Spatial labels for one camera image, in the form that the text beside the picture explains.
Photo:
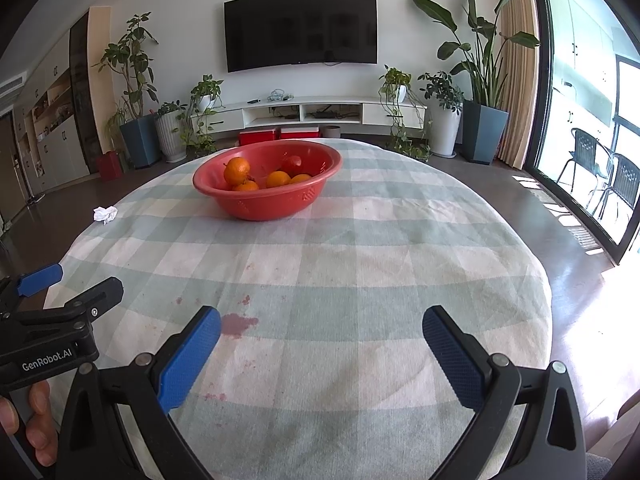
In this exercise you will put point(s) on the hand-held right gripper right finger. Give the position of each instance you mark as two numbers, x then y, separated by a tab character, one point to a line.
457	360

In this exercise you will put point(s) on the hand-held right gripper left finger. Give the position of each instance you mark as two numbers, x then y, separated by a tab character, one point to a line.
187	360

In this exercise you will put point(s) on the red plastic colander bowl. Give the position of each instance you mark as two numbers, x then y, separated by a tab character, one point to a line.
260	205

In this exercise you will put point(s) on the checked green white tablecloth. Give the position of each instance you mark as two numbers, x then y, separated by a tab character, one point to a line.
325	270

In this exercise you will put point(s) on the flat black device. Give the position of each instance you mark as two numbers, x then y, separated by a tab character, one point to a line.
335	113

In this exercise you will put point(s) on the trailing potted plant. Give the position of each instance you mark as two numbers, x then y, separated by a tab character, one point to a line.
395	80
206	92

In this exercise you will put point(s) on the black mesh chair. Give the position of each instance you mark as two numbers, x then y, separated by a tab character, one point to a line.
582	152
625	180

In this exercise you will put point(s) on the white television cabinet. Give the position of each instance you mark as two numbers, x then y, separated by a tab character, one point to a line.
390	112

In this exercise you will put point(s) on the small plant in red pot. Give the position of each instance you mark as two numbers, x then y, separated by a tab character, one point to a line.
110	166

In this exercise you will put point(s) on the red tomato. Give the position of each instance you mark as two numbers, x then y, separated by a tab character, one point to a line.
291	164

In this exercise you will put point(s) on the orange with stem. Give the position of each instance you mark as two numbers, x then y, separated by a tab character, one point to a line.
236	170

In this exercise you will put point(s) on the bushy plant in white pot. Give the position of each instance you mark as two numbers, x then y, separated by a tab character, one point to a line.
445	130

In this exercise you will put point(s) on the red storage box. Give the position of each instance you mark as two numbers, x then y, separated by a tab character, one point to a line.
257	137
299	133

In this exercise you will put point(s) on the black framed glass door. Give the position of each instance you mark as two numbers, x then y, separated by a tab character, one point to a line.
542	85

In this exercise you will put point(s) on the white wall cabinets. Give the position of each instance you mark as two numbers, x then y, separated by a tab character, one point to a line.
60	150

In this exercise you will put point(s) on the beige curtain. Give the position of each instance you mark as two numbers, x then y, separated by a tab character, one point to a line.
517	70

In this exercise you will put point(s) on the person's left hand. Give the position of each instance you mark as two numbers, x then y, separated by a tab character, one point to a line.
39	400

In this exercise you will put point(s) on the small white pot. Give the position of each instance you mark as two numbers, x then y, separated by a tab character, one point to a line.
331	131

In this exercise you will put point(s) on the black wall television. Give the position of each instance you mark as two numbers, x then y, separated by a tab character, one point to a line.
300	30

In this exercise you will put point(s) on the leafy tree in blue pot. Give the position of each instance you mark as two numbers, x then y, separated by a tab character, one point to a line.
140	142

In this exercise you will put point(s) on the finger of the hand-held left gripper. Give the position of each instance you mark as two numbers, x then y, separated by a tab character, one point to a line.
100	295
40	280

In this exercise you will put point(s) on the crumpled white tissue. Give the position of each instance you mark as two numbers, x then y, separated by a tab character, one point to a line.
106	214

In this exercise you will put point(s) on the large-leaf plant in blue pot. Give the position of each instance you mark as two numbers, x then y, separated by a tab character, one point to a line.
482	132

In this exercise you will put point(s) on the plant in white ribbed pot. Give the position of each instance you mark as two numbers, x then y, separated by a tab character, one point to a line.
172	137

